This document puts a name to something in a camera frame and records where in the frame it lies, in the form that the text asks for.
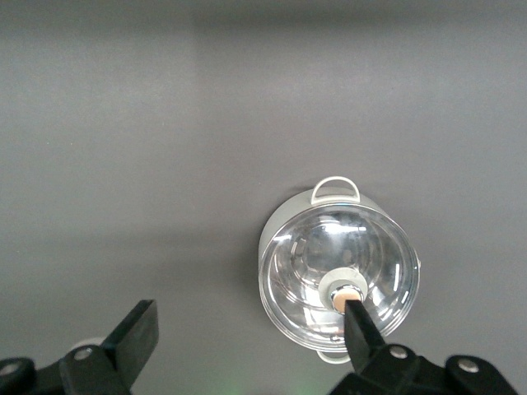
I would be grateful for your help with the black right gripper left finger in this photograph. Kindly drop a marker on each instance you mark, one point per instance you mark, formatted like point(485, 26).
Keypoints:
point(123, 354)

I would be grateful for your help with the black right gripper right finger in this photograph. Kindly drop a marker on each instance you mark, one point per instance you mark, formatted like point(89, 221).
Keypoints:
point(366, 354)

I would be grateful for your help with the glass lid with cork knob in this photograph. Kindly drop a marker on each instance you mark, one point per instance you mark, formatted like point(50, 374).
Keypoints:
point(309, 247)

